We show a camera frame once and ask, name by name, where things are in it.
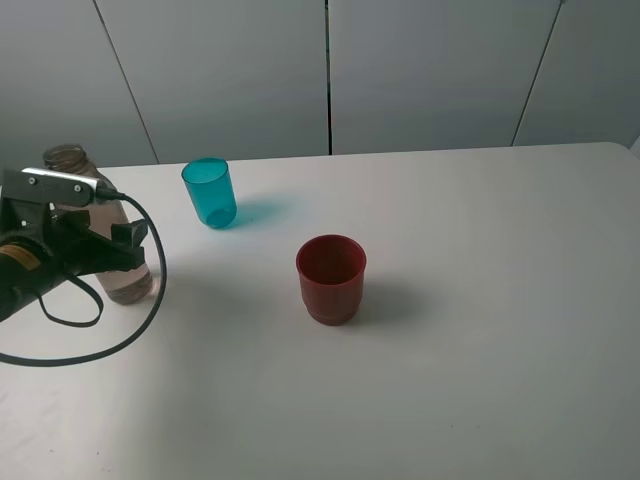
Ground red plastic cup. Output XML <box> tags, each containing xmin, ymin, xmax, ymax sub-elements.
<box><xmin>295</xmin><ymin>234</ymin><xmax>367</xmax><ymax>326</ymax></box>

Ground black camera cable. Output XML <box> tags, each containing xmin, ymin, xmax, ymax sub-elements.
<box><xmin>0</xmin><ymin>187</ymin><xmax>169</xmax><ymax>368</ymax></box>

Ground clear brownish plastic bottle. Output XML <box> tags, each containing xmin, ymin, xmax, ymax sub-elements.
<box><xmin>43</xmin><ymin>144</ymin><xmax>153</xmax><ymax>305</ymax></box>

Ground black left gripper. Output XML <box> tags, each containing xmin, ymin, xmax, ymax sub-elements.
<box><xmin>1</xmin><ymin>199</ymin><xmax>148</xmax><ymax>283</ymax></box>

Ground teal translucent plastic cup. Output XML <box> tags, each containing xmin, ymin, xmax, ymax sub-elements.
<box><xmin>181</xmin><ymin>158</ymin><xmax>237</xmax><ymax>229</ymax></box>

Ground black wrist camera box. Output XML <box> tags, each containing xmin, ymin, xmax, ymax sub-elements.
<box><xmin>1</xmin><ymin>168</ymin><xmax>104</xmax><ymax>207</ymax></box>

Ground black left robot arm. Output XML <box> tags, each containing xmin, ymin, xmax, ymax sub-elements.
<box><xmin>1</xmin><ymin>198</ymin><xmax>110</xmax><ymax>328</ymax></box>

